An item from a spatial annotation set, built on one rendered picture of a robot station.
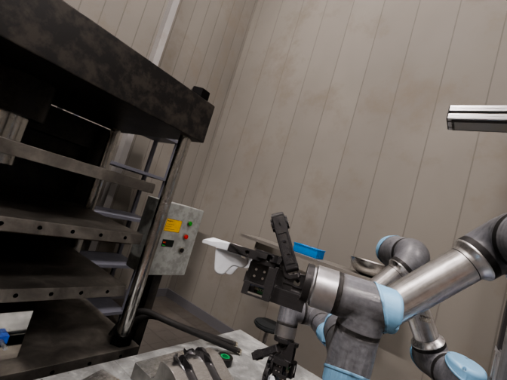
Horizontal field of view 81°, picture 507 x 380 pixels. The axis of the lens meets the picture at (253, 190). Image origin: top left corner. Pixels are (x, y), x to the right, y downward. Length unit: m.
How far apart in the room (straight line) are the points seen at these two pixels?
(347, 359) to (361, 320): 0.07
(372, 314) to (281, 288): 0.15
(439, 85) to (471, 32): 0.59
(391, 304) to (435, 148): 2.89
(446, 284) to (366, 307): 0.22
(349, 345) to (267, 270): 0.18
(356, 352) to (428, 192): 2.77
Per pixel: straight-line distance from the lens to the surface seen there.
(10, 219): 1.30
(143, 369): 1.36
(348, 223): 3.34
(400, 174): 3.33
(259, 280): 0.56
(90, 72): 1.24
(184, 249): 1.81
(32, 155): 1.31
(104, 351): 1.59
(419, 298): 0.71
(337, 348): 0.58
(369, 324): 0.56
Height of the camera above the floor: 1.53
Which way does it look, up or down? 5 degrees up
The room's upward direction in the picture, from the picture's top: 17 degrees clockwise
